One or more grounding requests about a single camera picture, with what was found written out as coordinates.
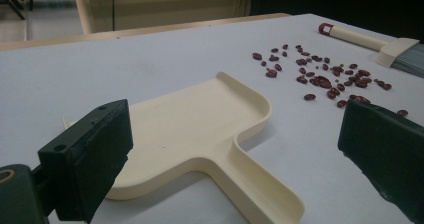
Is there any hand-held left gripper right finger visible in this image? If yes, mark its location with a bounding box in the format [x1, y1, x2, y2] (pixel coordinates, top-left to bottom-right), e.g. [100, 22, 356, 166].
[337, 99, 424, 224]

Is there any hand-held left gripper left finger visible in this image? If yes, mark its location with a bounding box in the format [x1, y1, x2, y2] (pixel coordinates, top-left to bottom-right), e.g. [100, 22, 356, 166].
[37, 98, 135, 224]

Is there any pile of red beans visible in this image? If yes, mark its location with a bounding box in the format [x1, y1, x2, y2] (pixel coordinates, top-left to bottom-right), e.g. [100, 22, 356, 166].
[252, 43, 409, 118]

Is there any cream plastic dustpan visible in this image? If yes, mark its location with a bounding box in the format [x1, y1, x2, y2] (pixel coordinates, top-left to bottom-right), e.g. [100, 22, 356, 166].
[61, 71, 306, 224]

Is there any black curtain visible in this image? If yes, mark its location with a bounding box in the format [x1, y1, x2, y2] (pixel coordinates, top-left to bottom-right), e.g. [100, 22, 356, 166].
[249, 0, 424, 42]

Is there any beige cabinet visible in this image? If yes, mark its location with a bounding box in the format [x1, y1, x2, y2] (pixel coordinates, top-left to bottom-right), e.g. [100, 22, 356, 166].
[70, 0, 251, 35]

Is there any black hanging cable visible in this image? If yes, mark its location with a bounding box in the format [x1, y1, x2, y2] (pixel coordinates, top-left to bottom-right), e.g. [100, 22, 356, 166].
[111, 0, 117, 32]

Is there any dark metal frame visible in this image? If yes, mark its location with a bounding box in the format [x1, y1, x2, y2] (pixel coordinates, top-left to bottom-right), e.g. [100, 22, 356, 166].
[0, 0, 35, 21]

